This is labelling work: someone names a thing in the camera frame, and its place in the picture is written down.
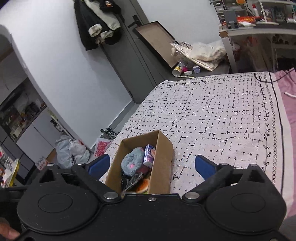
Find blue tissue pack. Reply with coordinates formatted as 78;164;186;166
143;145;156;168

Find black item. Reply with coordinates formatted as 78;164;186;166
120;173;144;196

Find orange round soft toy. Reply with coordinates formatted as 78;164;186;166
135;179;149;194

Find operator hand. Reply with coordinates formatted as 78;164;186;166
0;217;20;240

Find white plastic bags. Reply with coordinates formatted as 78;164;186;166
55;135;90;169

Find red patterned bag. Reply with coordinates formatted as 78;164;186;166
94;138;112;157

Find grey pink plush toy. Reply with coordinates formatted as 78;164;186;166
121;147;145;177

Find brown cardboard box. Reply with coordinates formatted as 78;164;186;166
105;131;174;194

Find white patterned bed blanket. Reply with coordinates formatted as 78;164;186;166
107;72;295;216

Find white cabinet with shelf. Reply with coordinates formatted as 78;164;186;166
1;79;61;185

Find paper cup on floor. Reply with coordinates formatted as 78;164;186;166
172;62;187;77

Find pink bed sheet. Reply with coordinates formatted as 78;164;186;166
273;68;296;144

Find black white hanging jacket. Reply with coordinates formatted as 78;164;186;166
74;0;125;51

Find black framed board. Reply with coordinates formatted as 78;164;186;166
132;21;178;70

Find white desk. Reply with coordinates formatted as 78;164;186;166
219;1;295;73

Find black cable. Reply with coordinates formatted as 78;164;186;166
253;67;296;83

